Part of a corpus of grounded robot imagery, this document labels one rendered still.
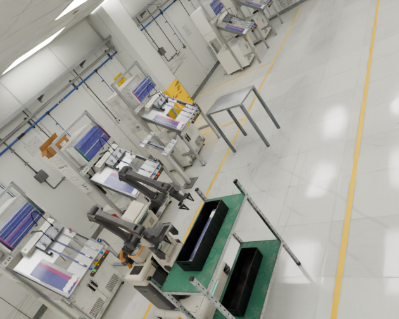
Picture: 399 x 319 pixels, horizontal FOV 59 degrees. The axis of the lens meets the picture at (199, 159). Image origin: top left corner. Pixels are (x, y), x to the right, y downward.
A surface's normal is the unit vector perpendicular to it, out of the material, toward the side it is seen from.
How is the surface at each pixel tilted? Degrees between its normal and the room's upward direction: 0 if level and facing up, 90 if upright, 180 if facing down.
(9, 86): 90
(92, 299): 90
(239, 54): 90
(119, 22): 90
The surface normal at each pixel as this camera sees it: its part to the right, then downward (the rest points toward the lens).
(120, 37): -0.38, 0.66
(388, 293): -0.57, -0.72
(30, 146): 0.72, -0.22
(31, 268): 0.14, -0.65
